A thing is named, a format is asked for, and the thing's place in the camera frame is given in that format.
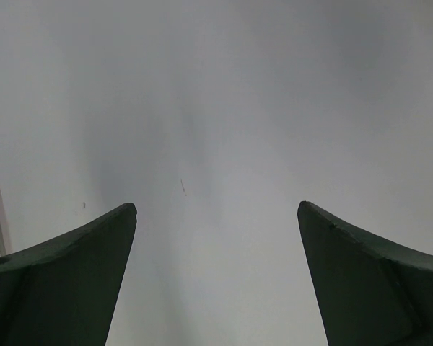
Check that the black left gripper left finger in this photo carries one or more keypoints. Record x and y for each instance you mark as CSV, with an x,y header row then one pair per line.
x,y
64,291

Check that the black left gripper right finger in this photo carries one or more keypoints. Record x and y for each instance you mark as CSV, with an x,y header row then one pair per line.
x,y
370,290

